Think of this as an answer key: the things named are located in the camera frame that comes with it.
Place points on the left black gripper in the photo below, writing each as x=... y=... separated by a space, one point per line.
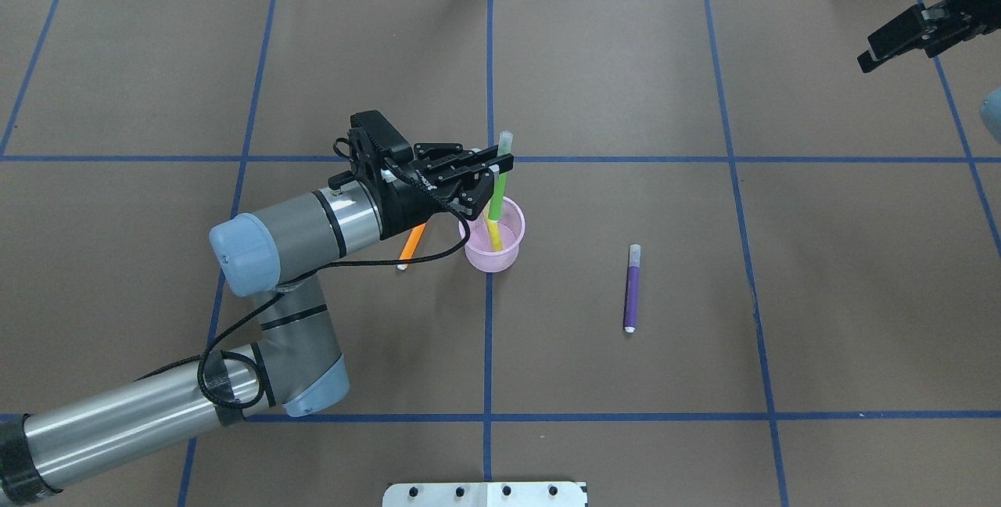
x=406 y=208

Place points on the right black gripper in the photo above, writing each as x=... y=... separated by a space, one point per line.
x=972 y=8

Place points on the green highlighter pen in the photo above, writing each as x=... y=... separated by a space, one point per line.
x=504 y=146

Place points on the yellow highlighter pen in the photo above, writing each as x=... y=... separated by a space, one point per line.
x=496 y=240

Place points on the orange highlighter pen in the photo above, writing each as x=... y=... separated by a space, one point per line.
x=410 y=247

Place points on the purple highlighter pen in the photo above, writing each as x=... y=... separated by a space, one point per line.
x=632 y=290

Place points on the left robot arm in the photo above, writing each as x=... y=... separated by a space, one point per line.
x=272 y=256

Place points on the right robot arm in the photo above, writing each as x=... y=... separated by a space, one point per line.
x=932 y=29

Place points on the pink mesh pen holder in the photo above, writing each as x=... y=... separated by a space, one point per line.
x=479 y=250

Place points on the brown paper table cover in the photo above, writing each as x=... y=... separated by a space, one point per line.
x=818 y=320

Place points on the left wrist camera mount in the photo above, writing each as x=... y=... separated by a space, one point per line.
x=372 y=146

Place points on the white metal base plate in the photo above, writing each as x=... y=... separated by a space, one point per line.
x=511 y=493

